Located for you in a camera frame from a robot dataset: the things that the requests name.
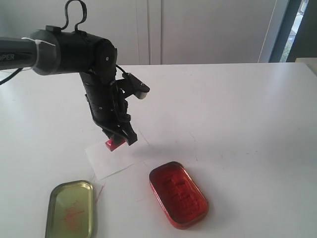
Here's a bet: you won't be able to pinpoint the red stamp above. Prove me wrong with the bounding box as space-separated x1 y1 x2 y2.
105 138 126 151

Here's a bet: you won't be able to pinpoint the white zip tie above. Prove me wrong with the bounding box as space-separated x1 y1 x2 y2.
22 37 56 71

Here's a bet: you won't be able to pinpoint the white cabinet doors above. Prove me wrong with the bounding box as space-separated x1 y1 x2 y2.
0 0 290 66

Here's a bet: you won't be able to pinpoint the gold tin lid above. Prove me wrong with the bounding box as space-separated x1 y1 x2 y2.
45 180 94 238

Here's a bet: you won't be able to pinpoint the white paper sheet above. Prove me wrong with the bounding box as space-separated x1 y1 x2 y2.
85 131 154 180

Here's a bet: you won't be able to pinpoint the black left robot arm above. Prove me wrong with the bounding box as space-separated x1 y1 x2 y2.
0 26 137 145

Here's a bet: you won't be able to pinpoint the dark window frame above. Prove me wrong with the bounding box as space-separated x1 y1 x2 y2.
268 0 317 62

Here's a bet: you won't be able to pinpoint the red ink pad tin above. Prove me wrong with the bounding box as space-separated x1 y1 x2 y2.
149 161 210 230

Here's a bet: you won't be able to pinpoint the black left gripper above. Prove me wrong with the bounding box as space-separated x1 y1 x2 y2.
80 72 138 145

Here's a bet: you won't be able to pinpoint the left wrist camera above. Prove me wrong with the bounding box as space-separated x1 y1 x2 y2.
116 73 150 100

